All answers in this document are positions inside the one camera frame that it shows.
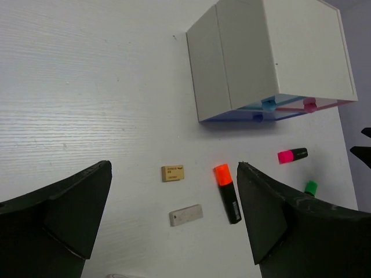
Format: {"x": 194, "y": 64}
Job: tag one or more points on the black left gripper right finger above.
{"x": 293, "y": 234}

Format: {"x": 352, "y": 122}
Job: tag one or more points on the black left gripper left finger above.
{"x": 51, "y": 232}

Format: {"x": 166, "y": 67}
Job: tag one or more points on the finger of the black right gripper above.
{"x": 363, "y": 153}

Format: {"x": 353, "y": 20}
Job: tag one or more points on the green cap black highlighter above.
{"x": 311, "y": 188}

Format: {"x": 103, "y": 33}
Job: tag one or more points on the pink small drawer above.
{"x": 310, "y": 105}

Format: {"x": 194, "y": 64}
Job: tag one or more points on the pink cap black highlighter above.
{"x": 292, "y": 155}

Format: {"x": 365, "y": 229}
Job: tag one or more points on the light blue small drawer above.
{"x": 272, "y": 103}

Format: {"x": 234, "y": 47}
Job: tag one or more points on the white grey eraser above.
{"x": 185, "y": 215}

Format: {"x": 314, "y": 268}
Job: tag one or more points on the tan rectangular eraser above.
{"x": 172, "y": 173}

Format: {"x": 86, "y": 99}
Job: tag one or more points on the orange cap black highlighter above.
{"x": 228, "y": 193}

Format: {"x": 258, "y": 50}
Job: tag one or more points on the white drawer cabinet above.
{"x": 242, "y": 52}

